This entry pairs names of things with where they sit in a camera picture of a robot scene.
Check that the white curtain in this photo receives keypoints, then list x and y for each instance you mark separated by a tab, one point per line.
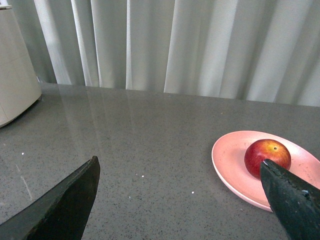
258	50

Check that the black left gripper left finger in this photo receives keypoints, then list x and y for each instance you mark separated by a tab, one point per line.
61	213

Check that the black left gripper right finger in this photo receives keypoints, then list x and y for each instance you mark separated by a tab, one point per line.
295	202

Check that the pink plate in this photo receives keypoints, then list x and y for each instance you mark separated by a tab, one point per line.
228	154

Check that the red yellow apple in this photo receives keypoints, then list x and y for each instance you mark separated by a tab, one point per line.
263	149

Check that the white round appliance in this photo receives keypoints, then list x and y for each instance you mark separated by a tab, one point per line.
19	86

